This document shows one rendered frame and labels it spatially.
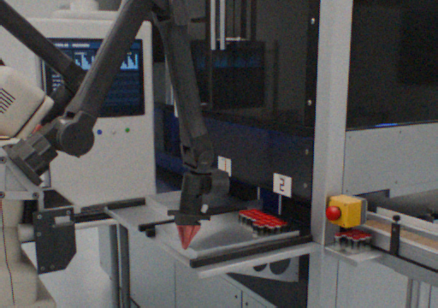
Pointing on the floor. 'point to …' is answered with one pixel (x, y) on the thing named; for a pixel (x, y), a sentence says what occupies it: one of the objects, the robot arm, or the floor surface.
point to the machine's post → (329, 133)
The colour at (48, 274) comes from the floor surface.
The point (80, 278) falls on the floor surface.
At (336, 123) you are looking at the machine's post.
